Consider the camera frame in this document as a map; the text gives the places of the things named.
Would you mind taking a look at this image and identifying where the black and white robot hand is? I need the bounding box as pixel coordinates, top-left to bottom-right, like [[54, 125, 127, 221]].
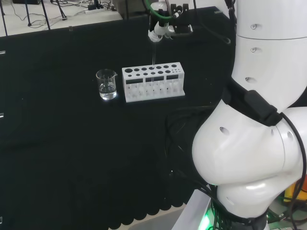
[[147, 2, 194, 43]]

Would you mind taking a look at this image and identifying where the clear glass rod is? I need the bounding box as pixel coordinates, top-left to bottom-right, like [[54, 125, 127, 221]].
[[151, 40, 157, 84]]

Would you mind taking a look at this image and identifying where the white test tube rack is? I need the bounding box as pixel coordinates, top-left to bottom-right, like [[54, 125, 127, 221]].
[[121, 61, 186, 104]]

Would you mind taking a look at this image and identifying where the white power strip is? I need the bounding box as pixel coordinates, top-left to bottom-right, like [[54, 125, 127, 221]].
[[71, 4, 113, 17]]

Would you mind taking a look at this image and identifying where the clear glass beaker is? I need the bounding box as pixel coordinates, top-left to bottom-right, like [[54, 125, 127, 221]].
[[95, 69, 118, 101]]

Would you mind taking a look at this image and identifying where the black tripod leg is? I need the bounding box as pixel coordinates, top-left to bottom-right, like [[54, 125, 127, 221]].
[[56, 0, 68, 21], [40, 0, 51, 31], [0, 0, 8, 37], [25, 0, 33, 26]]

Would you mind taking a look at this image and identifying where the black bench cloth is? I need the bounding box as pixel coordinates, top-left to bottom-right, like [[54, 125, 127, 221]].
[[0, 6, 238, 229]]

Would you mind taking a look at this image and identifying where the yellow stop button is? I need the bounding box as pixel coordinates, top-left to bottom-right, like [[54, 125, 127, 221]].
[[283, 179, 307, 204]]

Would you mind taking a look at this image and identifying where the green cable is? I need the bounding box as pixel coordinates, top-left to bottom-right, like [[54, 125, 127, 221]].
[[143, 0, 174, 19]]

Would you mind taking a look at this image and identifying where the thin black looped cable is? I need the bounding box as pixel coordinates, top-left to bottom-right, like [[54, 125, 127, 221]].
[[193, 0, 232, 45]]

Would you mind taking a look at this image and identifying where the black cable bundle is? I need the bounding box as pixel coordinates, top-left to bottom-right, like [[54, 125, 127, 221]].
[[162, 106, 218, 201]]

